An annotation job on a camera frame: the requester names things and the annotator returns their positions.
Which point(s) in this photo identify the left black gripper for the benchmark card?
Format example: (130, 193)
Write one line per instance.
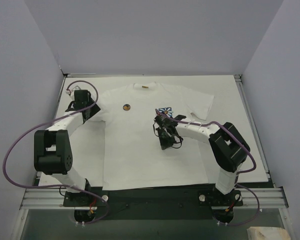
(90, 110)

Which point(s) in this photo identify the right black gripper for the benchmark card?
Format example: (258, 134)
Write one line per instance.
(165, 135)

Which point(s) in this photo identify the white t-shirt with flower print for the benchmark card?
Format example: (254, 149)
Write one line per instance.
(133, 157)

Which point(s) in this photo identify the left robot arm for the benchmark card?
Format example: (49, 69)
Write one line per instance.
(52, 148)

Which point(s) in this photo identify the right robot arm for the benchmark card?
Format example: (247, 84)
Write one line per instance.
(230, 150)

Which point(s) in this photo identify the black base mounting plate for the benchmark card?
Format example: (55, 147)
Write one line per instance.
(188, 202)

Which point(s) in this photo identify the beige foam block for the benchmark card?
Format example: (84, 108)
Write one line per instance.
(267, 233)

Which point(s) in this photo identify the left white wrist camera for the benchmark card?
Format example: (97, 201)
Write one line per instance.
(72, 89)

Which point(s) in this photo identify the aluminium front rail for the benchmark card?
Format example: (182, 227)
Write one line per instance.
(43, 199)

